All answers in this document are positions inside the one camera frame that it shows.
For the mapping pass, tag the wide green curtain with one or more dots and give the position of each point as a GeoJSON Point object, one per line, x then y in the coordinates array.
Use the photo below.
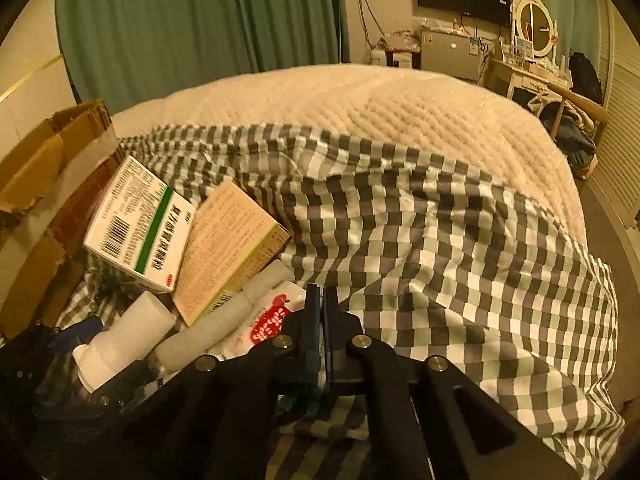
{"type": "Point", "coordinates": [200, 20]}

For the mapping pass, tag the beige medicine box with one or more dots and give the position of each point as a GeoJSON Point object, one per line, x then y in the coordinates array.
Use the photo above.
{"type": "Point", "coordinates": [225, 240]}

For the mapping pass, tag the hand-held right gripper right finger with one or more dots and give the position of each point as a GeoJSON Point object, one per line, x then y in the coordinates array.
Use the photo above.
{"type": "Point", "coordinates": [334, 355]}

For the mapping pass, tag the small grey fridge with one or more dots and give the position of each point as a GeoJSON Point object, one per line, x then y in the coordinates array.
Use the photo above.
{"type": "Point", "coordinates": [450, 55]}

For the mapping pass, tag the white ribbed appliance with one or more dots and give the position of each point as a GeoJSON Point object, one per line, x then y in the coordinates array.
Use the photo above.
{"type": "Point", "coordinates": [400, 60]}

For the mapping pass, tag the wooden chair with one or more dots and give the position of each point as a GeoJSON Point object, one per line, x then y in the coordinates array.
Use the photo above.
{"type": "Point", "coordinates": [590, 110]}

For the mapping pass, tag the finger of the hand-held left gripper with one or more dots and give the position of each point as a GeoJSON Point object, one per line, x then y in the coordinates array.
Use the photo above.
{"type": "Point", "coordinates": [130, 385]}
{"type": "Point", "coordinates": [75, 337]}

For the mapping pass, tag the white wardrobe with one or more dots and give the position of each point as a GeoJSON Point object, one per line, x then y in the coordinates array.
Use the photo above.
{"type": "Point", "coordinates": [620, 135]}

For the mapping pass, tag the white dressing table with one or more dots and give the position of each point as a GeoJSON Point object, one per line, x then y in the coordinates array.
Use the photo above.
{"type": "Point", "coordinates": [530, 77]}

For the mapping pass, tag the clear bag of goods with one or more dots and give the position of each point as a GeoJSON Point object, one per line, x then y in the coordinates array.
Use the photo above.
{"type": "Point", "coordinates": [400, 40]}

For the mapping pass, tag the round white vanity mirror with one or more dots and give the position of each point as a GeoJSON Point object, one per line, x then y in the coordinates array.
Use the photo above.
{"type": "Point", "coordinates": [535, 25]}

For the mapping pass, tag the brown cardboard box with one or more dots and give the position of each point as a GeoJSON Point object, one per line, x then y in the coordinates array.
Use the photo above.
{"type": "Point", "coordinates": [30, 160]}

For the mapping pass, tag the black backpack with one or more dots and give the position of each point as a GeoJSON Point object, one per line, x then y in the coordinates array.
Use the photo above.
{"type": "Point", "coordinates": [585, 77]}

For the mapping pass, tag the frosted white tube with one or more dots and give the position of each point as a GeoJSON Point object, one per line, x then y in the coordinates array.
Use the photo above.
{"type": "Point", "coordinates": [200, 335]}

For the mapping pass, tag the cream textured blanket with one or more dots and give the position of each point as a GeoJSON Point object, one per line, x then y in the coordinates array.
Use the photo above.
{"type": "Point", "coordinates": [375, 110]}

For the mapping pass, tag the white plastic bag red print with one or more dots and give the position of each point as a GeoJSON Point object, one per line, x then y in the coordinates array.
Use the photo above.
{"type": "Point", "coordinates": [265, 320]}

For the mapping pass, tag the white spray bottle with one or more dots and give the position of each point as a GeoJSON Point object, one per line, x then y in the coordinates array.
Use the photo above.
{"type": "Point", "coordinates": [130, 330]}

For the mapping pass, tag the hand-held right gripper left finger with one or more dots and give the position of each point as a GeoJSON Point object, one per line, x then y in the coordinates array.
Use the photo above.
{"type": "Point", "coordinates": [312, 330]}

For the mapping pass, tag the grey white checked blanket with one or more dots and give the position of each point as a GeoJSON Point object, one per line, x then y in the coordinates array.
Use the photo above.
{"type": "Point", "coordinates": [450, 285]}

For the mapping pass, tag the green white medicine box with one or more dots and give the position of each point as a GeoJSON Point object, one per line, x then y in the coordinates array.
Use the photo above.
{"type": "Point", "coordinates": [130, 220]}

